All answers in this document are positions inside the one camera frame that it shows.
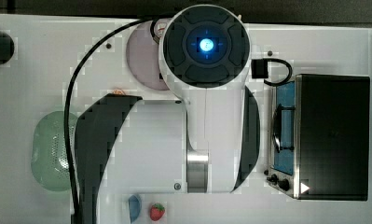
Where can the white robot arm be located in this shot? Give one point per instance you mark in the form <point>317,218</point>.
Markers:
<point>203,139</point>

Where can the black oven knobs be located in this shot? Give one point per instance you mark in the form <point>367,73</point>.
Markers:
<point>276,181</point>

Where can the black toaster oven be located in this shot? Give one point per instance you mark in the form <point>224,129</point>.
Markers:
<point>331,139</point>

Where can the toy orange slice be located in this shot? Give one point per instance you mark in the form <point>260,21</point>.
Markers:
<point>118,92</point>

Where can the grey round plate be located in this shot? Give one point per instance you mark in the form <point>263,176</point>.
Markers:
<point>142,54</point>

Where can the toy strawberry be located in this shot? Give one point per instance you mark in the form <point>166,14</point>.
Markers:
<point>157,211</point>

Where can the blue toy bowl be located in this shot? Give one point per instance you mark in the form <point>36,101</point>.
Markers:
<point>134,207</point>

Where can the green perforated colander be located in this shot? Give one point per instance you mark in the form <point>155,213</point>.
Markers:
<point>49,160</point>

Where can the black camera box with cable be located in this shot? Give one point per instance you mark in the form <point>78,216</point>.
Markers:
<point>260,70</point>

